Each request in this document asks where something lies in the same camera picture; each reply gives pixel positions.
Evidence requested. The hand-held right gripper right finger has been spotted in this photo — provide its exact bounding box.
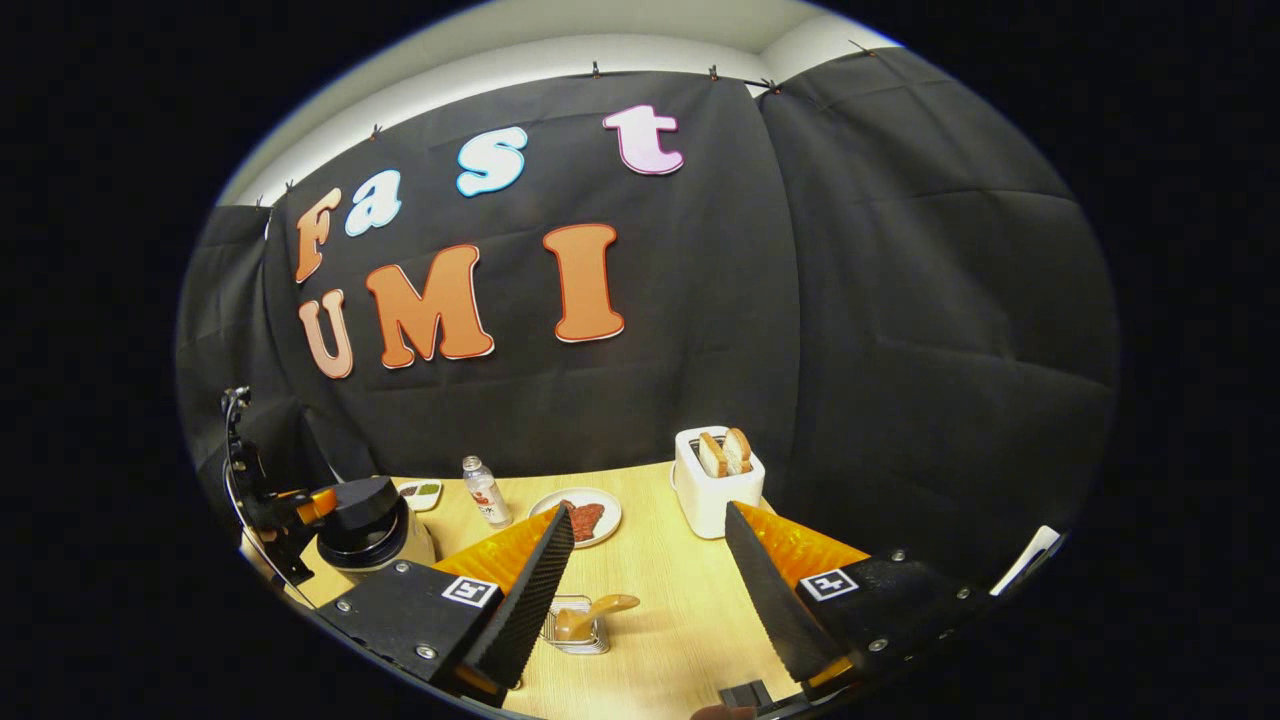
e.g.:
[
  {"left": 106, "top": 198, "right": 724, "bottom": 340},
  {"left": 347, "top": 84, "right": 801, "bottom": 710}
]
[{"left": 723, "top": 500, "right": 996, "bottom": 701}]

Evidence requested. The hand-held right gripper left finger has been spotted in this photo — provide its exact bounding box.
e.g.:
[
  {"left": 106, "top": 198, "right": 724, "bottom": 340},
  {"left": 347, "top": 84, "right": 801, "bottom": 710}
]
[{"left": 315, "top": 503, "right": 578, "bottom": 706}]

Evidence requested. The grey and beige rice cooker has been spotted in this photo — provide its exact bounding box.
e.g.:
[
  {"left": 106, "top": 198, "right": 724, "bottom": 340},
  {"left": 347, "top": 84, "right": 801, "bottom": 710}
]
[{"left": 300, "top": 477, "right": 438, "bottom": 586}]

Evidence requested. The wooden spoon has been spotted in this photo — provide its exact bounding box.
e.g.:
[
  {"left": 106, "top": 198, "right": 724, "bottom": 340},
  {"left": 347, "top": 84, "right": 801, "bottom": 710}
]
[{"left": 553, "top": 593, "right": 642, "bottom": 643}]

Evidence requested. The white plate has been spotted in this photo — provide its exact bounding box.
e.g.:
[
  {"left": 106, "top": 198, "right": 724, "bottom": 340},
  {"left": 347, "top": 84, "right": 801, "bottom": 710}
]
[{"left": 527, "top": 487, "right": 623, "bottom": 549}]

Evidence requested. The black table edge clamp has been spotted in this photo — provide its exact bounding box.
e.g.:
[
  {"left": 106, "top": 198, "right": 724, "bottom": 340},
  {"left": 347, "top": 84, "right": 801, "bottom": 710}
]
[{"left": 718, "top": 680, "right": 774, "bottom": 713}]

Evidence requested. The clear drink bottle red label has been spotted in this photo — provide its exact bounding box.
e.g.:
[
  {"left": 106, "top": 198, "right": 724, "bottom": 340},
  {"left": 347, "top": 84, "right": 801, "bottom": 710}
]
[{"left": 462, "top": 456, "right": 514, "bottom": 530}]

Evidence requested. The white toaster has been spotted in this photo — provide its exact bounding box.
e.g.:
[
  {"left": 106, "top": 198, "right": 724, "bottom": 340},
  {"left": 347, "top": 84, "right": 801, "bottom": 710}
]
[{"left": 673, "top": 426, "right": 767, "bottom": 541}]

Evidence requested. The row of small cloth clips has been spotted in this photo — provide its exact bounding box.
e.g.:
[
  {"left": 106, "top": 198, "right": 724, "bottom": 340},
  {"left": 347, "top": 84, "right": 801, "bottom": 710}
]
[{"left": 250, "top": 38, "right": 876, "bottom": 211}]

